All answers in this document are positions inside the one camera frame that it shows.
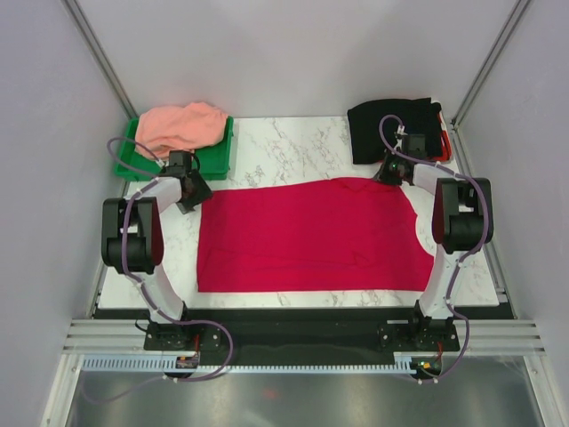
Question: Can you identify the crimson red t shirt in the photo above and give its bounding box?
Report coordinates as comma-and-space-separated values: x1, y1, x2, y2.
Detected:
196, 177, 434, 293

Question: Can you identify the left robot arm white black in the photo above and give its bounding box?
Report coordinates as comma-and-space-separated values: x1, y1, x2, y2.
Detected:
101, 150, 212, 350

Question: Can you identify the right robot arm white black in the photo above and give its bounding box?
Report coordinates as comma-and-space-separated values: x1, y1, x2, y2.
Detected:
374, 130, 493, 350

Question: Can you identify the folded black t shirt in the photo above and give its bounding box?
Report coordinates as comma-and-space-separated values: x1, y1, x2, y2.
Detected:
347, 98, 442, 165

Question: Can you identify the folded red t shirt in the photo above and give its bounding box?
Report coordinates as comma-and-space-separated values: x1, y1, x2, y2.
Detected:
432, 101, 453, 163

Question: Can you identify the salmon pink t shirt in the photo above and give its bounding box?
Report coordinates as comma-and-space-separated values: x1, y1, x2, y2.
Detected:
134, 102, 228, 159

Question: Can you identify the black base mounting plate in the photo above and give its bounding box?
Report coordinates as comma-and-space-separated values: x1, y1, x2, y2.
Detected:
142, 305, 463, 367

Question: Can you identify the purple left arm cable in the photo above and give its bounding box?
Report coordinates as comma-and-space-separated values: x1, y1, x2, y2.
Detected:
107, 136, 188, 324

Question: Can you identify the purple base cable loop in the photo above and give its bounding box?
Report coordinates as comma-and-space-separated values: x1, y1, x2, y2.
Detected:
79, 319, 236, 404

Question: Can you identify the grey slotted cable duct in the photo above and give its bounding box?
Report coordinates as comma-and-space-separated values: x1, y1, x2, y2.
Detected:
81, 354, 442, 375

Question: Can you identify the right aluminium frame post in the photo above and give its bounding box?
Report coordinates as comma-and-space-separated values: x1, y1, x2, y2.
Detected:
451, 0, 533, 129

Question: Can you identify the aluminium frame post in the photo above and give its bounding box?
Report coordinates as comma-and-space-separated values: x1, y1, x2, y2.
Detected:
61, 0, 138, 118
451, 0, 533, 129

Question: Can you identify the left aluminium frame post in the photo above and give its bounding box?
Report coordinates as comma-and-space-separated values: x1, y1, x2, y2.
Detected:
61, 0, 138, 118

